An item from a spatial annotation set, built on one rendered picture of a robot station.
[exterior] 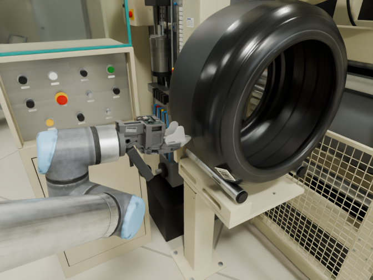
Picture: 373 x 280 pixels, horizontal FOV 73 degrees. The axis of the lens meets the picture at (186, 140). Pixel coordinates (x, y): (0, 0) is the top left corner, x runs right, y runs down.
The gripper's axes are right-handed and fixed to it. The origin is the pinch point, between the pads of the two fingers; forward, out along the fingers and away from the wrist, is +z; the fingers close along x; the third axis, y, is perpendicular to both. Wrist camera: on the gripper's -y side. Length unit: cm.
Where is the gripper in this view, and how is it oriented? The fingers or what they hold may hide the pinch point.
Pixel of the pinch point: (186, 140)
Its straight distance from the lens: 71.5
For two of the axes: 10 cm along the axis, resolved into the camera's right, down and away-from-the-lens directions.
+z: 8.7, -1.3, 4.8
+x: -4.9, -4.2, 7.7
